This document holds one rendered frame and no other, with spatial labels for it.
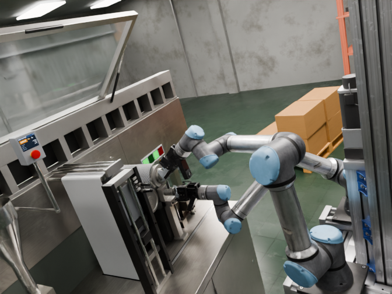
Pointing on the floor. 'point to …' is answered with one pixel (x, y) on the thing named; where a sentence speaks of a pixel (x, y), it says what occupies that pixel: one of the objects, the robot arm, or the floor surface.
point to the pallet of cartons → (312, 121)
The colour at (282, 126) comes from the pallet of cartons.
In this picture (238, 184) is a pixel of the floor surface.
